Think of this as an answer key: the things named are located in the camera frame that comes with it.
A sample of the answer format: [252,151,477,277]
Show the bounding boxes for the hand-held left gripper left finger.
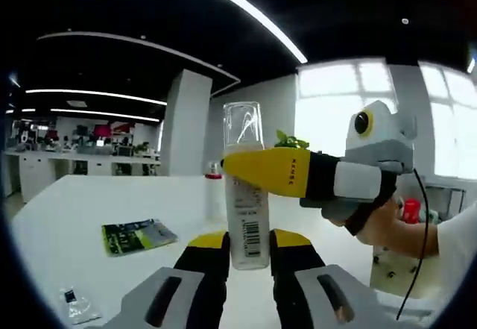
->
[111,231,231,329]

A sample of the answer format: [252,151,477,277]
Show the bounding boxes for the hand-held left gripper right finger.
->
[268,228,381,329]

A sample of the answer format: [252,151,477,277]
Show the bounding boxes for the white skincare bottle clear cap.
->
[222,101,271,270]

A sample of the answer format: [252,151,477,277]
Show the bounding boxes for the white skincare bottle red collar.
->
[205,160,228,222]

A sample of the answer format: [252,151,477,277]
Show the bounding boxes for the green skincare sachet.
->
[101,217,179,257]

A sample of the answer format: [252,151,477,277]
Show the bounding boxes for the clear skincare sachet dark label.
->
[58,286,102,325]

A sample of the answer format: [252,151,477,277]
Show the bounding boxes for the person's right hand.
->
[353,194,420,258]

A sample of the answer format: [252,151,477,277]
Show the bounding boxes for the green potted plant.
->
[274,129,310,151]

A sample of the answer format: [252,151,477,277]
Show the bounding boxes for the bright office window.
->
[296,58,477,181]

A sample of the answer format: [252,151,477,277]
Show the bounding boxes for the red container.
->
[404,198,422,224]

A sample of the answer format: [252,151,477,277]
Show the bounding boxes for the large white pillar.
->
[159,69,213,177]

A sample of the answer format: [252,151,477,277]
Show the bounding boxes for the long ceiling light strip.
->
[174,0,309,64]

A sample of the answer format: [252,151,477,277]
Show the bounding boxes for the background office desks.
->
[5,149,161,199]

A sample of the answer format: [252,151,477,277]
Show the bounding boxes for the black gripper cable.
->
[397,168,429,321]

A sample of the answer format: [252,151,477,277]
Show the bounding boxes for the red wall decoration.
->
[92,122,135,136]

